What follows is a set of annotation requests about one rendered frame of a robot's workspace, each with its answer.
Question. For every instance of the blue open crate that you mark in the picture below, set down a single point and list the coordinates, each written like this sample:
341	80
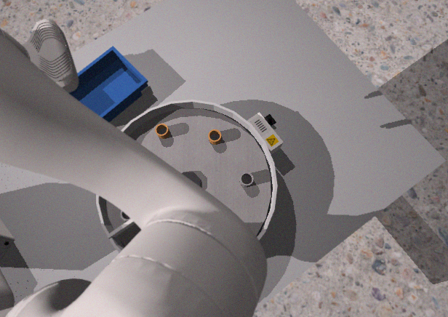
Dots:
111	84

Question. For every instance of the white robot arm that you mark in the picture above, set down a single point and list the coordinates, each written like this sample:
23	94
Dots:
193	257

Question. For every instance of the grey round turntable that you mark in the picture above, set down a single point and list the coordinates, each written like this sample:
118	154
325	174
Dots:
245	146

